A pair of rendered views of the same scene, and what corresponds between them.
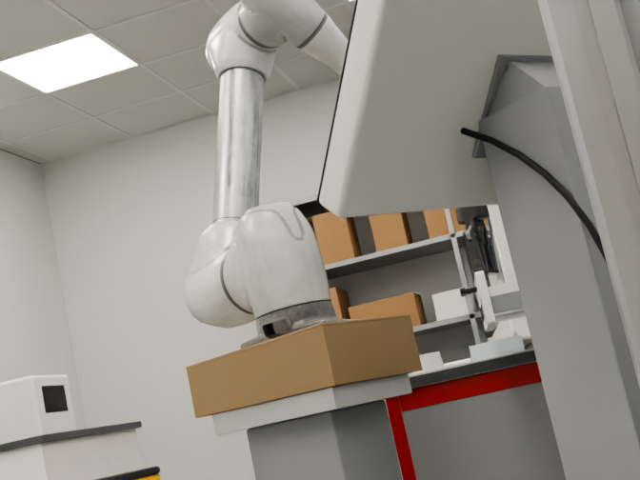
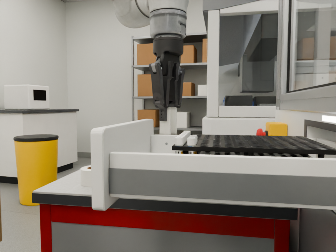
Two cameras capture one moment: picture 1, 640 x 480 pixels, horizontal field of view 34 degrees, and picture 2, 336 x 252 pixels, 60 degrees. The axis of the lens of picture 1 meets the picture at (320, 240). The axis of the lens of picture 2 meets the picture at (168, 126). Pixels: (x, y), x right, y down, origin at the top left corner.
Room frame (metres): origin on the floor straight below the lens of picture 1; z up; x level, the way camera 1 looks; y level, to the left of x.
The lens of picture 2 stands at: (1.70, -0.41, 0.96)
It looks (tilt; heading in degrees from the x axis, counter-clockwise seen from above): 4 degrees down; 4
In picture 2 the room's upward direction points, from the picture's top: straight up
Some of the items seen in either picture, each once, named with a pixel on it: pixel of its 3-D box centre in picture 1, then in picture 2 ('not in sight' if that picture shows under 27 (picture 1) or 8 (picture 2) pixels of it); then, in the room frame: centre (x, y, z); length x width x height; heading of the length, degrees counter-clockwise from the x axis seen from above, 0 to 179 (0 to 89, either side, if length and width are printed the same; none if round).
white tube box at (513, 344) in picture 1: (496, 349); not in sight; (2.46, -0.35, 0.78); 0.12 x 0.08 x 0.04; 82
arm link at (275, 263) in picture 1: (277, 258); not in sight; (2.03, 0.09, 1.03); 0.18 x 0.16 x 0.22; 38
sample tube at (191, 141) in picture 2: not in sight; (191, 153); (2.12, -0.42, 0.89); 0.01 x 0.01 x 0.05
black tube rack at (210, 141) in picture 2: not in sight; (246, 159); (2.19, -0.51, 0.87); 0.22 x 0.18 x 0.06; 84
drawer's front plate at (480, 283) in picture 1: (484, 303); (130, 153); (2.21, -0.31, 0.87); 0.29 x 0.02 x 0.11; 174
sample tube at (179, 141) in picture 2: not in sight; (179, 153); (2.12, -0.40, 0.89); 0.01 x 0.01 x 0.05
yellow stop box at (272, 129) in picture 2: not in sight; (274, 136); (2.50, -0.65, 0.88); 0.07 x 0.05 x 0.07; 174
